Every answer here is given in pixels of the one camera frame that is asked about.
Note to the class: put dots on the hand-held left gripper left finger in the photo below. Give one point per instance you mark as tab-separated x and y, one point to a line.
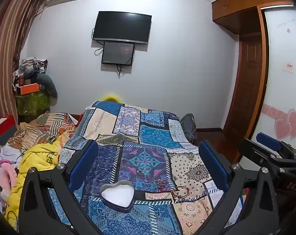
84	166

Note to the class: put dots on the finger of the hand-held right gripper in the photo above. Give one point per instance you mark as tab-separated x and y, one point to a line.
257	153
269	142

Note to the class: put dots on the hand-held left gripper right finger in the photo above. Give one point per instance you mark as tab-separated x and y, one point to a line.
214	164

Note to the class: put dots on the heart-shaped tin box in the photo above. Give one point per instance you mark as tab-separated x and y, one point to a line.
117	195

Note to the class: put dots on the dark bag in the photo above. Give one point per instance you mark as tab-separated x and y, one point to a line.
188	124

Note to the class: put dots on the yellow cartoon blanket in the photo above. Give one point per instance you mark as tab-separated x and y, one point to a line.
37	159

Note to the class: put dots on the white heart-print sliding door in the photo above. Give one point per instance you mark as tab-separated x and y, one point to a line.
280	90

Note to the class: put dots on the striped brown blanket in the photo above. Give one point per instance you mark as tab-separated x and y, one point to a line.
50	124

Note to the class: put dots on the brown wooden door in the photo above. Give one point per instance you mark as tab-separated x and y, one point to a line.
248	78

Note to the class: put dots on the blue patchwork blanket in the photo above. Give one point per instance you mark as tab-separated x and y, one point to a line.
150	132

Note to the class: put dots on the yellow plush toy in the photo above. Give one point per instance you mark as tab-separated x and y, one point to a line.
111	98

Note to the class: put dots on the pink plush toy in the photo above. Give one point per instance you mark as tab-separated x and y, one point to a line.
9	176

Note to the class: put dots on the pink paper label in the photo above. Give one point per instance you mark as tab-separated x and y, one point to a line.
289	67

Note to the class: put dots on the red box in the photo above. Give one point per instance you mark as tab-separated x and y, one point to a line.
5	126

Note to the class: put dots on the grey pillow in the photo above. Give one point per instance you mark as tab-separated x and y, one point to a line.
48	84

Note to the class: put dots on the orange box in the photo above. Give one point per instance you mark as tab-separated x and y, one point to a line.
28	88

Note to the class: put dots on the pile of clothes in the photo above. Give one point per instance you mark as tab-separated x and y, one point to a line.
30	67

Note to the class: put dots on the small black monitor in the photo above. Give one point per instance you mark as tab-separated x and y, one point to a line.
117	53

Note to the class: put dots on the wooden overhead cabinet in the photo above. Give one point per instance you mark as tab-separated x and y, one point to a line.
236	7

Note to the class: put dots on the large black television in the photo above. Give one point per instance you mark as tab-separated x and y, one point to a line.
122	27

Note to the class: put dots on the brown striped curtain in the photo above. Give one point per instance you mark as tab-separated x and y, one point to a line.
5	41

